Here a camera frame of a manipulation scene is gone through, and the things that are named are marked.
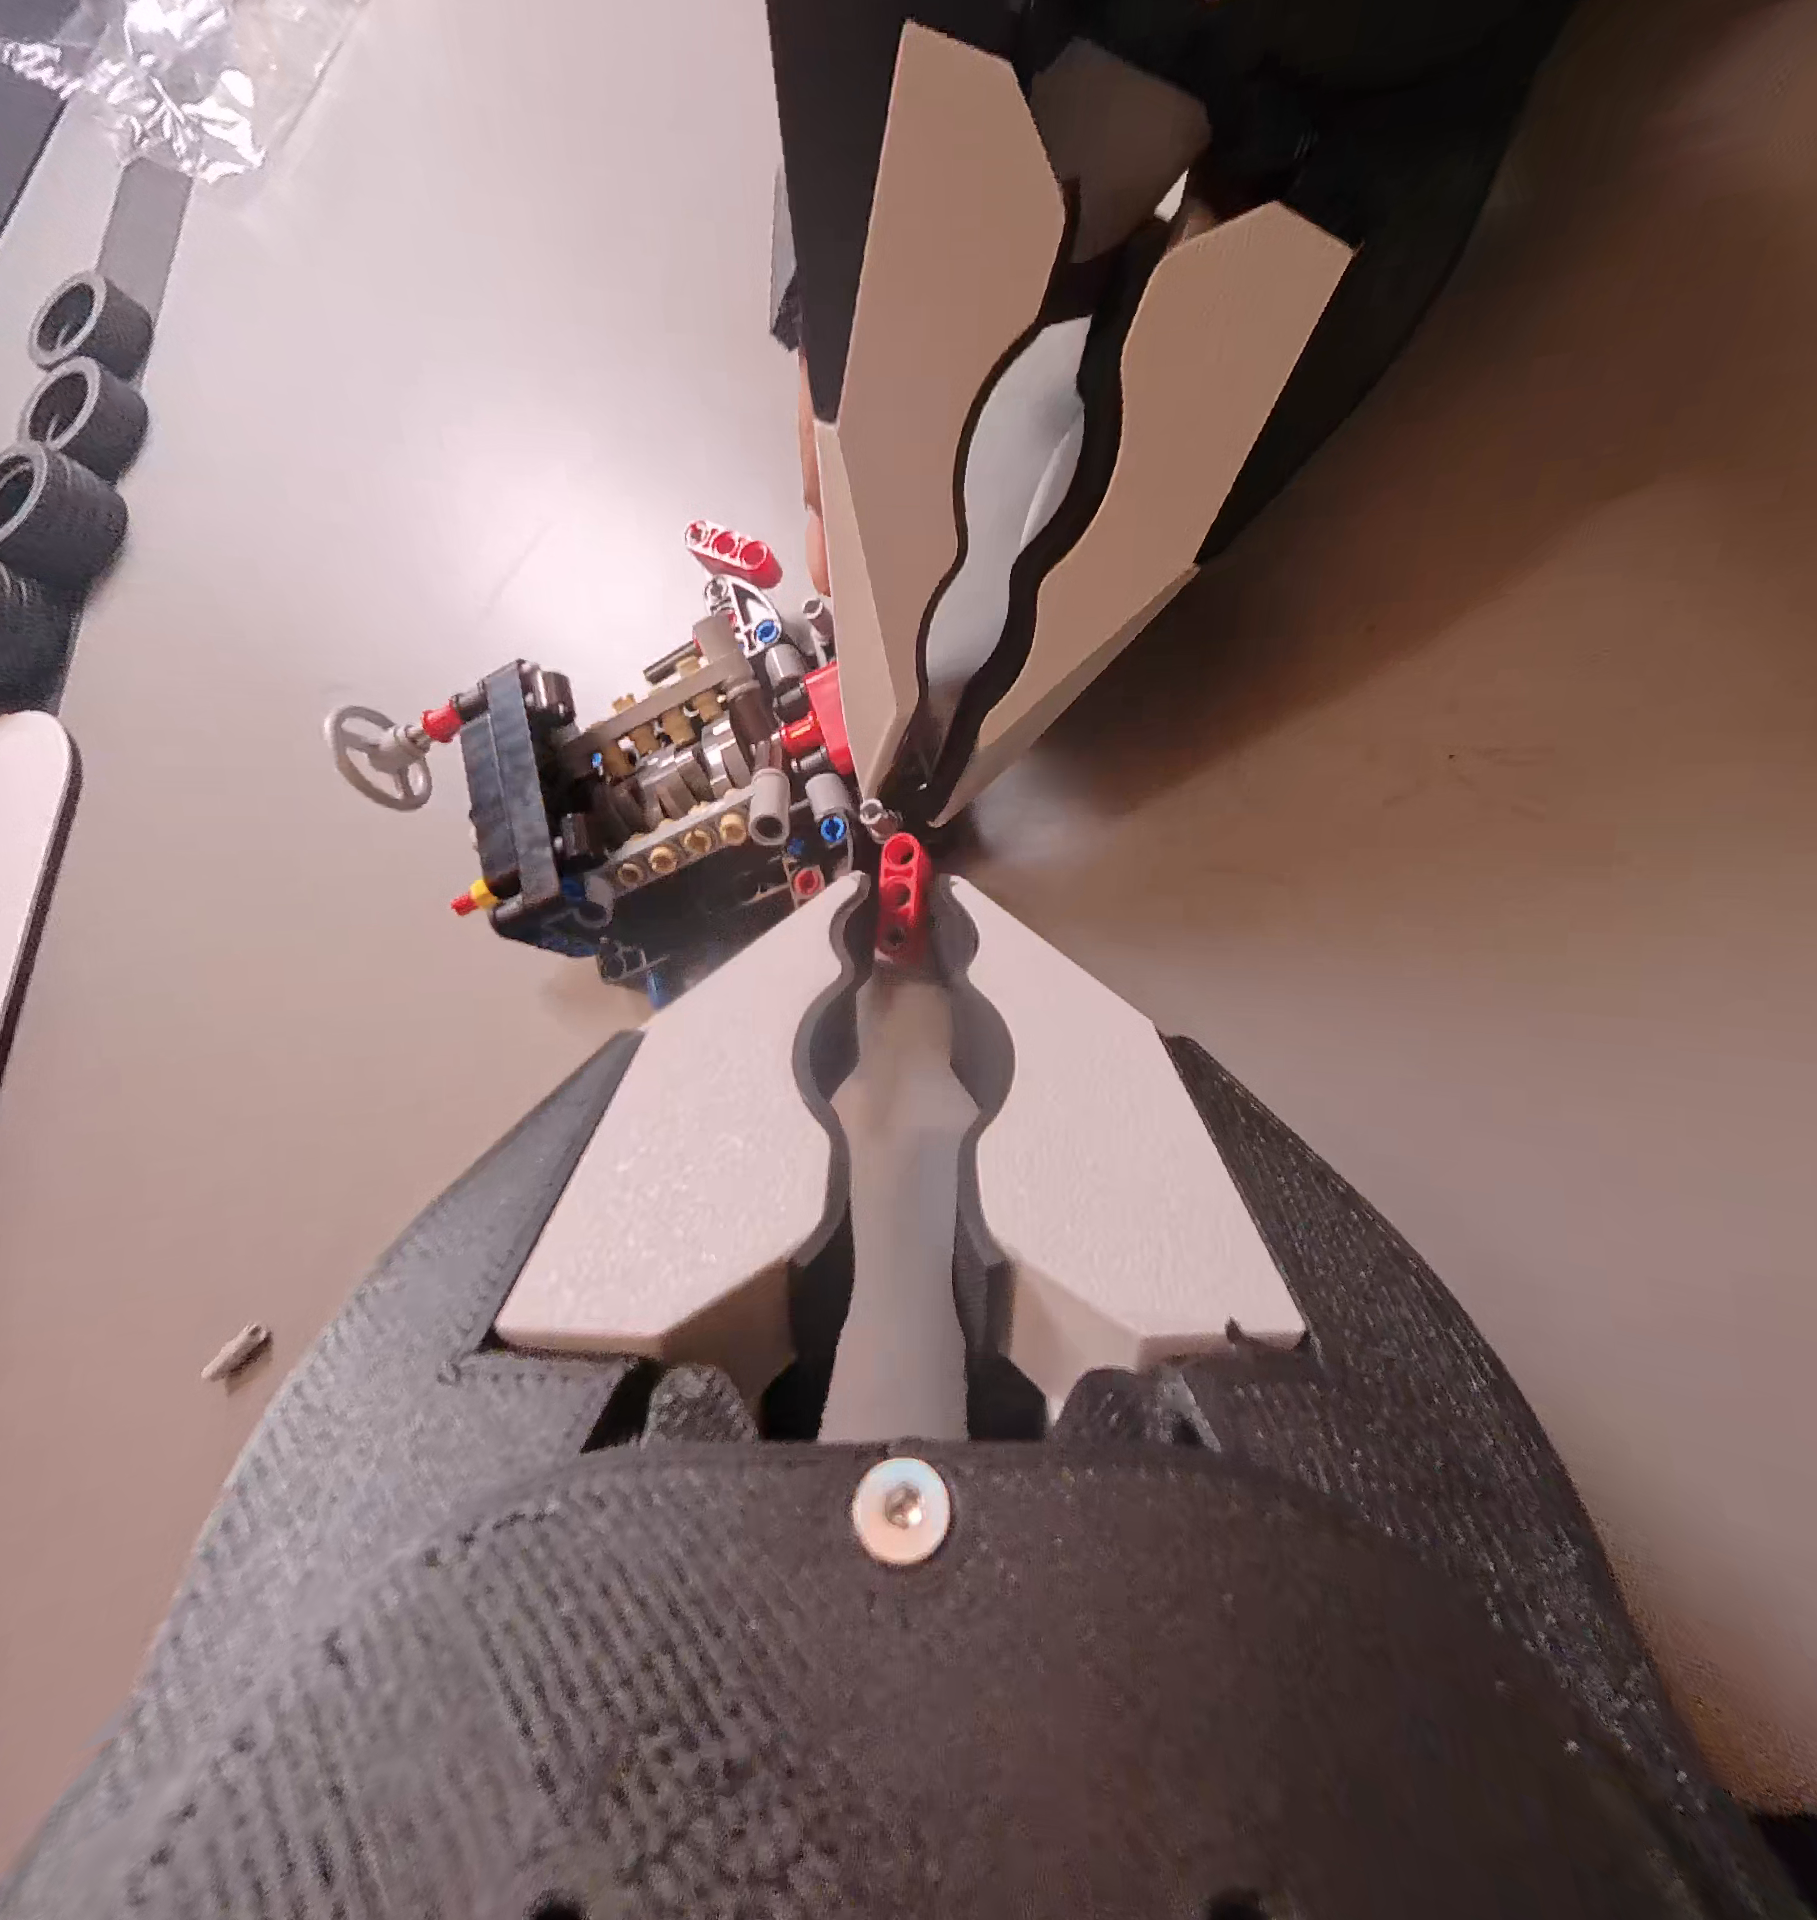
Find lego car chassis assembly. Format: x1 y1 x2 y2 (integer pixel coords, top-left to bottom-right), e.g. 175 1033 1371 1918
323 592 942 1008

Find person's right hand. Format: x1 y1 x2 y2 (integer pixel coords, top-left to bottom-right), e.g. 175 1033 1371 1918
798 423 837 599

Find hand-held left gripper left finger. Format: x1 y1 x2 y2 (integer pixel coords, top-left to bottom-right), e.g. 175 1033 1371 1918
495 874 874 1397

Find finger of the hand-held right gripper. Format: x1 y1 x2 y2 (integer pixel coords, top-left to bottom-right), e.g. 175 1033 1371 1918
813 19 1069 785
935 200 1363 828

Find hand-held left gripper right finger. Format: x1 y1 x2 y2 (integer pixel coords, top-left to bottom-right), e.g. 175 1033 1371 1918
945 877 1311 1419

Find empty clear plastic bag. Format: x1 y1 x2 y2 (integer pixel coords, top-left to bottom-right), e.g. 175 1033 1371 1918
0 0 371 184

